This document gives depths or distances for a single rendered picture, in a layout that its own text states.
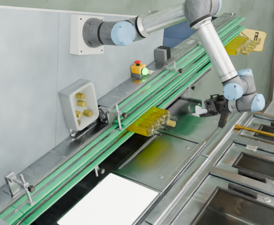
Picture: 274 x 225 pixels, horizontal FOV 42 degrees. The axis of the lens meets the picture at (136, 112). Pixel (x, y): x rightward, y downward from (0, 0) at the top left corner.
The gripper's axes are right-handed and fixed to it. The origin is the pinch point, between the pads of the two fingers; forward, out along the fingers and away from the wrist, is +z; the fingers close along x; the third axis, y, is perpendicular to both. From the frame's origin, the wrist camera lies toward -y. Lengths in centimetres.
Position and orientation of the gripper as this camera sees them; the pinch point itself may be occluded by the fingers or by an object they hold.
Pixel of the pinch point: (197, 112)
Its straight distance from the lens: 185.9
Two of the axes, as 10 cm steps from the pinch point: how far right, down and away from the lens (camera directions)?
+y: -3.8, -8.7, -3.0
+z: -7.2, 0.8, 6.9
